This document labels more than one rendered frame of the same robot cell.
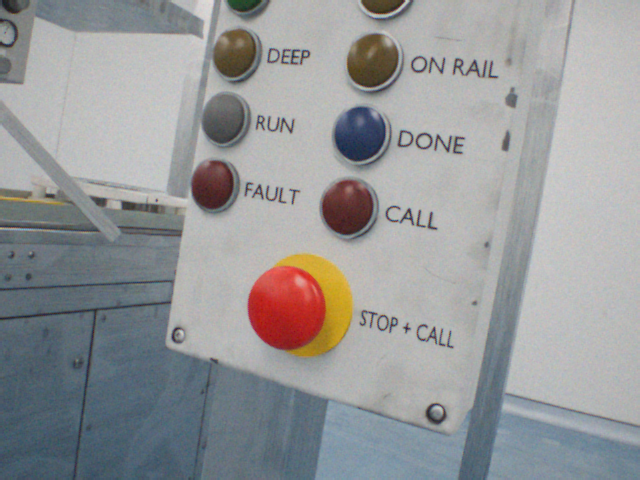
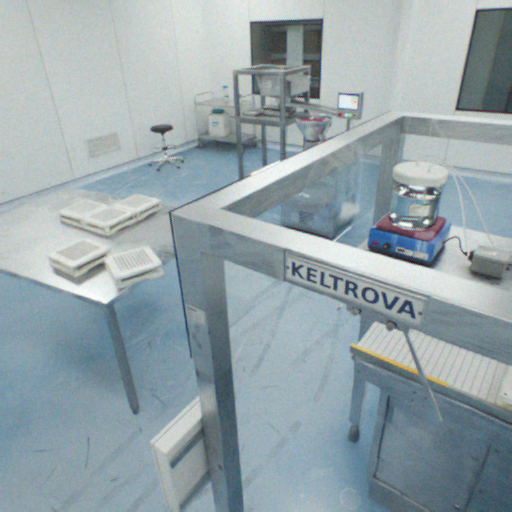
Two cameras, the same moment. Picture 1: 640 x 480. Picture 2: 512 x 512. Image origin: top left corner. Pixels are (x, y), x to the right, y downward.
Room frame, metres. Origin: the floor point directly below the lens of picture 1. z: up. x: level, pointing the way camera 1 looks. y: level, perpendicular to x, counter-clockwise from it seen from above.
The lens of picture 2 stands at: (0.66, -0.60, 1.97)
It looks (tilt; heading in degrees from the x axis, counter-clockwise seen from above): 30 degrees down; 103
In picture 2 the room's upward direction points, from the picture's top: 2 degrees counter-clockwise
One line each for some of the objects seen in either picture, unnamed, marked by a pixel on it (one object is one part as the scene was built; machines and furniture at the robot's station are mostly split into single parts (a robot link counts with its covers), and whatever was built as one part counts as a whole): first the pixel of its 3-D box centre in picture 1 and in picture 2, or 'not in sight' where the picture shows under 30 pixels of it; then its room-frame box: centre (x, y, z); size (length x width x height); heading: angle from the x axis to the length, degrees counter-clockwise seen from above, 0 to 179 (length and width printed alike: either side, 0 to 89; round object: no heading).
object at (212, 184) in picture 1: (212, 184); not in sight; (0.34, 0.06, 0.99); 0.03 x 0.01 x 0.03; 65
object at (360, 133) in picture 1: (359, 133); not in sight; (0.30, -0.01, 1.02); 0.03 x 0.01 x 0.03; 65
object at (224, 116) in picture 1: (223, 118); not in sight; (0.34, 0.06, 1.02); 0.03 x 0.01 x 0.03; 65
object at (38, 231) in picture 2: not in sight; (83, 231); (-0.98, 1.51, 0.81); 1.50 x 1.10 x 0.04; 165
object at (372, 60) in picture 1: (372, 60); not in sight; (0.30, -0.01, 1.06); 0.03 x 0.01 x 0.03; 65
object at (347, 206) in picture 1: (347, 207); not in sight; (0.30, -0.01, 0.99); 0.03 x 0.01 x 0.03; 65
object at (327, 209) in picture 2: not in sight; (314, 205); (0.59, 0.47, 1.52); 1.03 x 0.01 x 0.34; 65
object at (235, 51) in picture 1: (234, 52); not in sight; (0.34, 0.06, 1.06); 0.03 x 0.01 x 0.03; 65
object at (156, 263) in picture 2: not in sight; (132, 261); (-0.39, 1.07, 0.89); 0.25 x 0.24 x 0.02; 42
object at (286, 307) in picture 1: (298, 305); not in sight; (0.31, 0.00, 0.94); 0.04 x 0.04 x 0.04; 65
